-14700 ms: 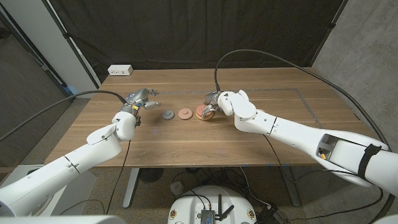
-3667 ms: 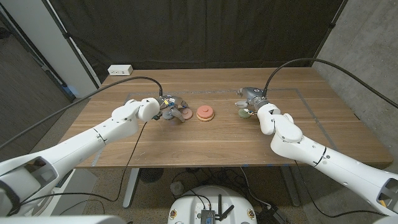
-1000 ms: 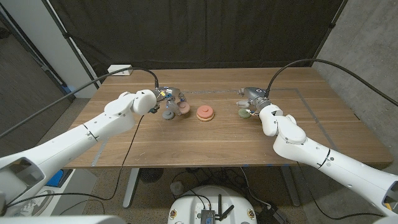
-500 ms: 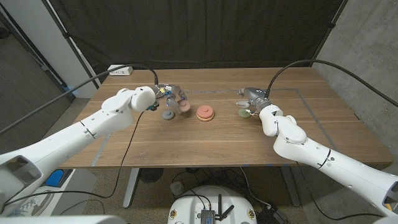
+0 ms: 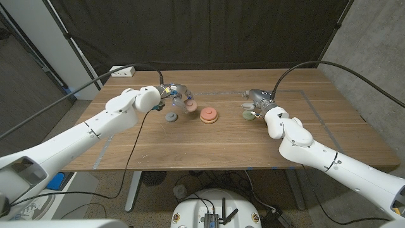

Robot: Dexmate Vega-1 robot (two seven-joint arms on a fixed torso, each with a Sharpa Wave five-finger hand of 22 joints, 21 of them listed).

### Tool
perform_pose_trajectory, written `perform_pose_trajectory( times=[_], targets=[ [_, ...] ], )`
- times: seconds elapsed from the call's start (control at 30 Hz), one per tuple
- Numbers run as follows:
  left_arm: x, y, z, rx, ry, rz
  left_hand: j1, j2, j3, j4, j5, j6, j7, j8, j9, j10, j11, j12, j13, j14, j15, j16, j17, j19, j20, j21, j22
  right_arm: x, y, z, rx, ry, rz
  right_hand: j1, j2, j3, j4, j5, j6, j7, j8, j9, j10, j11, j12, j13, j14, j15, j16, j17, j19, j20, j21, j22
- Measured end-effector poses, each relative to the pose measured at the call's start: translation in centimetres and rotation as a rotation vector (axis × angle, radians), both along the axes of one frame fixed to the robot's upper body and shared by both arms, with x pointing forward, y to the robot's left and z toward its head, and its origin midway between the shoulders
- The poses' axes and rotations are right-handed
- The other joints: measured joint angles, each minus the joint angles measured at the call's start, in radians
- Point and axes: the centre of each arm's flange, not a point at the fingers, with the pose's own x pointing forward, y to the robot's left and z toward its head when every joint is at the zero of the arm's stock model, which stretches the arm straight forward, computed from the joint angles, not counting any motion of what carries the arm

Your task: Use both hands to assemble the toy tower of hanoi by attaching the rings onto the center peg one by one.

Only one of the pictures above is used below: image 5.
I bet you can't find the black floor power strip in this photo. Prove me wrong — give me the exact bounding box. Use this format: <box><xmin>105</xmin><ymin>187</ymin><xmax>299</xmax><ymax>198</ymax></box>
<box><xmin>259</xmin><ymin>207</ymin><xmax>292</xmax><ymax>228</ymax></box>

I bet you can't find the black backdrop cloth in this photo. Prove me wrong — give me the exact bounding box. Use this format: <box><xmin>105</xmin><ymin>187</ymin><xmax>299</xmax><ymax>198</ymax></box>
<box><xmin>49</xmin><ymin>0</ymin><xmax>352</xmax><ymax>86</ymax></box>

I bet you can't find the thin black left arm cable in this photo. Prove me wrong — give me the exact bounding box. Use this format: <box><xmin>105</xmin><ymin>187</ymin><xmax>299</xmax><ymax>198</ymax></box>
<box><xmin>8</xmin><ymin>110</ymin><xmax>152</xmax><ymax>208</ymax></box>

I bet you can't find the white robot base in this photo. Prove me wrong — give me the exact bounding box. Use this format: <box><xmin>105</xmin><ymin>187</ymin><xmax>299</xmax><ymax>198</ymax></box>
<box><xmin>170</xmin><ymin>189</ymin><xmax>263</xmax><ymax>228</ymax></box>

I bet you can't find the black backdrop stand pole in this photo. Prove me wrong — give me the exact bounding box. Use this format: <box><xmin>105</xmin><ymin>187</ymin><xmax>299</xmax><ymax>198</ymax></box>
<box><xmin>42</xmin><ymin>0</ymin><xmax>103</xmax><ymax>92</ymax></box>
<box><xmin>315</xmin><ymin>0</ymin><xmax>355</xmax><ymax>69</ymax></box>

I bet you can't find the white table leg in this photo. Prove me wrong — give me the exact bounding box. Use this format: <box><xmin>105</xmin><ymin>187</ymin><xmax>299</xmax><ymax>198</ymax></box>
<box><xmin>124</xmin><ymin>170</ymin><xmax>143</xmax><ymax>213</ymax></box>

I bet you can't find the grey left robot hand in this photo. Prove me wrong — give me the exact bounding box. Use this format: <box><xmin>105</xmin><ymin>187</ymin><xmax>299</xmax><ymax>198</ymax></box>
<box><xmin>156</xmin><ymin>84</ymin><xmax>194</xmax><ymax>114</ymax></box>

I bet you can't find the light pink toy ring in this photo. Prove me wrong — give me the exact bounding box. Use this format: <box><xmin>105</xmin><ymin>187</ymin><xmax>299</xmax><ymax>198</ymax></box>
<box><xmin>184</xmin><ymin>99</ymin><xmax>198</xmax><ymax>113</ymax></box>

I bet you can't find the grey table leg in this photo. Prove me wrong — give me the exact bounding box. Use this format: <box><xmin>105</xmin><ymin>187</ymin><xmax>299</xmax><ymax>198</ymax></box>
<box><xmin>284</xmin><ymin>169</ymin><xmax>307</xmax><ymax>212</ymax></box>

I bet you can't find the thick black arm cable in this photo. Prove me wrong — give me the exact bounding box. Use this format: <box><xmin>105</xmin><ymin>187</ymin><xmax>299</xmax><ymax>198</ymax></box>
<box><xmin>0</xmin><ymin>63</ymin><xmax>165</xmax><ymax>141</ymax></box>
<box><xmin>270</xmin><ymin>60</ymin><xmax>405</xmax><ymax>109</ymax></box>

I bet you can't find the white power outlet box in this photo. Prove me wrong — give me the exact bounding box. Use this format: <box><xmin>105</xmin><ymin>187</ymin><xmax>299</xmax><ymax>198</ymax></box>
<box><xmin>109</xmin><ymin>65</ymin><xmax>136</xmax><ymax>78</ymax></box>

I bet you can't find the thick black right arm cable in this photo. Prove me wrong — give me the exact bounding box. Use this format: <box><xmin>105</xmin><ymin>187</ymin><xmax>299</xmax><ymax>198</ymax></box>
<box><xmin>270</xmin><ymin>60</ymin><xmax>405</xmax><ymax>109</ymax></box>

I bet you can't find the coral red toy ring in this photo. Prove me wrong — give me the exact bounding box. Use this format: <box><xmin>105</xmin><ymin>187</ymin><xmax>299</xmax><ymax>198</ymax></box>
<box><xmin>200</xmin><ymin>106</ymin><xmax>218</xmax><ymax>121</ymax></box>

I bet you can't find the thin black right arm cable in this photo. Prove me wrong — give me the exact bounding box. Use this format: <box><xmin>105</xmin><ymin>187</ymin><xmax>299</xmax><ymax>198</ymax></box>
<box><xmin>302</xmin><ymin>164</ymin><xmax>390</xmax><ymax>226</ymax></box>

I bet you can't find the large orange toy ring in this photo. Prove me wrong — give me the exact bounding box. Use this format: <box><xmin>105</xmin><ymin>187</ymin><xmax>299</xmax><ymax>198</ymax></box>
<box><xmin>199</xmin><ymin>115</ymin><xmax>219</xmax><ymax>125</ymax></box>

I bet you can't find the blue and grey shoe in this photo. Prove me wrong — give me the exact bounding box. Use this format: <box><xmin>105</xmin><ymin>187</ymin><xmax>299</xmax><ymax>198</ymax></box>
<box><xmin>46</xmin><ymin>172</ymin><xmax>66</xmax><ymax>191</ymax></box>

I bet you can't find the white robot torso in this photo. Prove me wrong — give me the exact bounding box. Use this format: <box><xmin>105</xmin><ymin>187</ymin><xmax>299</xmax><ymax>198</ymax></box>
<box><xmin>0</xmin><ymin>218</ymin><xmax>129</xmax><ymax>228</ymax></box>

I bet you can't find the grey router with antennas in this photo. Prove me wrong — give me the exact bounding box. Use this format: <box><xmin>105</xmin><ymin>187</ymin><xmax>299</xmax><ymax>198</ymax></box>
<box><xmin>204</xmin><ymin>198</ymin><xmax>239</xmax><ymax>228</ymax></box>

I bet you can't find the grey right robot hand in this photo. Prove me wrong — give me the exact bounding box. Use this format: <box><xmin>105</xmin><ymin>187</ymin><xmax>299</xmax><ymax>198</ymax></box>
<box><xmin>242</xmin><ymin>89</ymin><xmax>278</xmax><ymax>114</ymax></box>

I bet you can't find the black round floor fan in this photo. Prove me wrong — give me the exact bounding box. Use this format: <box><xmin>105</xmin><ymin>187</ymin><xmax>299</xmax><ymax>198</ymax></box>
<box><xmin>141</xmin><ymin>170</ymin><xmax>167</xmax><ymax>187</ymax></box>

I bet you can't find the grey round floor object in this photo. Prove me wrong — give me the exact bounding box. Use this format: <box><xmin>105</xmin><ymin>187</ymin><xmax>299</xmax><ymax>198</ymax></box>
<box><xmin>173</xmin><ymin>184</ymin><xmax>188</xmax><ymax>200</ymax></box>

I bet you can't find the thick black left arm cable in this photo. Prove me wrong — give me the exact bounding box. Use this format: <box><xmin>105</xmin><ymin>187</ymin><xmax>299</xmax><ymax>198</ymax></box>
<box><xmin>0</xmin><ymin>63</ymin><xmax>165</xmax><ymax>141</ymax></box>

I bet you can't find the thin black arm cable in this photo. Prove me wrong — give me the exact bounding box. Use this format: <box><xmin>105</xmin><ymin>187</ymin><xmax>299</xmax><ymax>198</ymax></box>
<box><xmin>302</xmin><ymin>164</ymin><xmax>390</xmax><ymax>226</ymax></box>
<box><xmin>8</xmin><ymin>110</ymin><xmax>152</xmax><ymax>208</ymax></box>

